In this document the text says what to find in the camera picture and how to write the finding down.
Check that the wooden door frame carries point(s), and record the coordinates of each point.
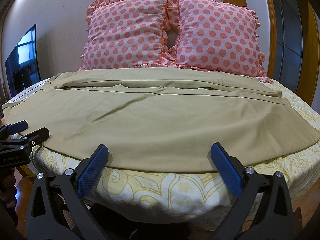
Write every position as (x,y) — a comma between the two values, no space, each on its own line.
(290,39)

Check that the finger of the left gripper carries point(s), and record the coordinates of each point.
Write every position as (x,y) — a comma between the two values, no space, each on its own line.
(8,130)
(25,143)

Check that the khaki pants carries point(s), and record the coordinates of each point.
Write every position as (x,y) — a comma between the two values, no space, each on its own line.
(163,119)

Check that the pink polka-dot pillow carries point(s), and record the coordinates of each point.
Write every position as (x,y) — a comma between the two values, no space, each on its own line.
(216,36)
(126,34)

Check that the right pink polka-dot pillow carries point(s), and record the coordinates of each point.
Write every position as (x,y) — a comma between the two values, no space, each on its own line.
(216,36)

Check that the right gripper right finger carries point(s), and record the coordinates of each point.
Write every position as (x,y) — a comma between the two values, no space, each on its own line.
(274,217)

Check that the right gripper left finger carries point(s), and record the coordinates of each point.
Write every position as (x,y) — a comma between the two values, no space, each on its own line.
(45,219)

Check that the left pink polka-dot pillow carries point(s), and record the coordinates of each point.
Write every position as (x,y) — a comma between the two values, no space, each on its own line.
(126,34)

